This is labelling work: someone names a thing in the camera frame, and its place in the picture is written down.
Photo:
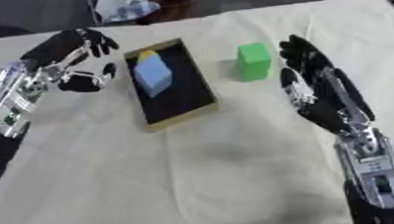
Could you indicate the tan box with black inside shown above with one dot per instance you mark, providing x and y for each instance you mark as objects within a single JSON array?
[{"x": 172, "y": 86}]

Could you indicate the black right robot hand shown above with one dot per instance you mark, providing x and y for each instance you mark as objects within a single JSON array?
[{"x": 313, "y": 72}]

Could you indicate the light blue block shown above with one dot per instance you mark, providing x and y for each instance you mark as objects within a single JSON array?
[{"x": 153, "y": 75}]

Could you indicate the white and blue bag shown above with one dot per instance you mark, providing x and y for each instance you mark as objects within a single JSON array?
[{"x": 123, "y": 5}]

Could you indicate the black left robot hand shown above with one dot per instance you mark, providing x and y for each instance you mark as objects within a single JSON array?
[{"x": 57, "y": 47}]

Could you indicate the dark brown chair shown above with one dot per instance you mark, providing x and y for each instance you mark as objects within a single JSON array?
[{"x": 167, "y": 5}]

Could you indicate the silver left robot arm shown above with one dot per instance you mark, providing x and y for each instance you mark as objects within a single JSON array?
[{"x": 6, "y": 107}]

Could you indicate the green block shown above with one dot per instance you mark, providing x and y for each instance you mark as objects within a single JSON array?
[{"x": 253, "y": 62}]

